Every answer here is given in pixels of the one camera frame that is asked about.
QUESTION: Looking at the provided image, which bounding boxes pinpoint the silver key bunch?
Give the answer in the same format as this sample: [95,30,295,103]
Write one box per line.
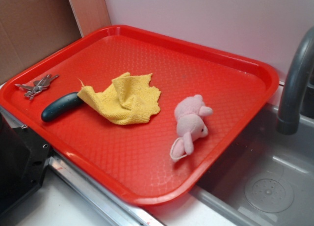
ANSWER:
[15,74,59,100]

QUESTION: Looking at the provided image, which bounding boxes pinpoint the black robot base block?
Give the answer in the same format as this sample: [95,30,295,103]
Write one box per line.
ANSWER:
[0,115,52,216]

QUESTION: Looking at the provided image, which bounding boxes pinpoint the yellow microfiber cloth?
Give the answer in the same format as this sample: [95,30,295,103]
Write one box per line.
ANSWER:
[78,72,161,125]

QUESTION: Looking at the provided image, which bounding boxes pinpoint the pink plush pig toy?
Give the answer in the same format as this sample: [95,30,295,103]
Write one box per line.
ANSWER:
[170,94,213,162]

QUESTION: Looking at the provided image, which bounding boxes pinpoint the red plastic tray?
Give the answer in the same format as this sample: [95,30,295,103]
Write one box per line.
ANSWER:
[0,26,279,206]

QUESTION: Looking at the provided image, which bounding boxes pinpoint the grey plastic sink basin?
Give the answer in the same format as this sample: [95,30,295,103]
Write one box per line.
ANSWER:
[191,105,314,226]

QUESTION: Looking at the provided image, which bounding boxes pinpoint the grey faucet spout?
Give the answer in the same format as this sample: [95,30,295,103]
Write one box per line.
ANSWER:
[276,28,314,135]

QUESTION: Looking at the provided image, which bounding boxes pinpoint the brown cardboard panel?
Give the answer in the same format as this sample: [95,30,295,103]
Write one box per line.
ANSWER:
[0,0,81,84]

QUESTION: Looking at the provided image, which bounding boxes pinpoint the dark teal tool handle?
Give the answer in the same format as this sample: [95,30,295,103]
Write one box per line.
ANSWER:
[41,92,83,122]

